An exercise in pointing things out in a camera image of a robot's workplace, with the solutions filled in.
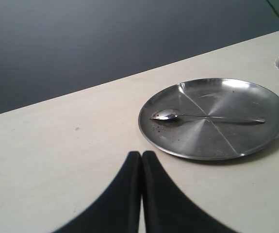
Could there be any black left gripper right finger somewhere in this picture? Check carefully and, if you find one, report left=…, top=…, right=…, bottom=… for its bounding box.
left=142, top=151, right=235, bottom=233

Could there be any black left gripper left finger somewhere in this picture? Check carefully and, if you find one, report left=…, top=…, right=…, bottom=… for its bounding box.
left=56, top=151, right=141, bottom=233

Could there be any steel spoon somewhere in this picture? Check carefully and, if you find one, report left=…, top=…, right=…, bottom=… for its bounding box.
left=150, top=109, right=266, bottom=124

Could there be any round steel plate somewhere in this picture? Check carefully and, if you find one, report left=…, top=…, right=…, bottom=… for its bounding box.
left=138, top=78, right=279, bottom=161

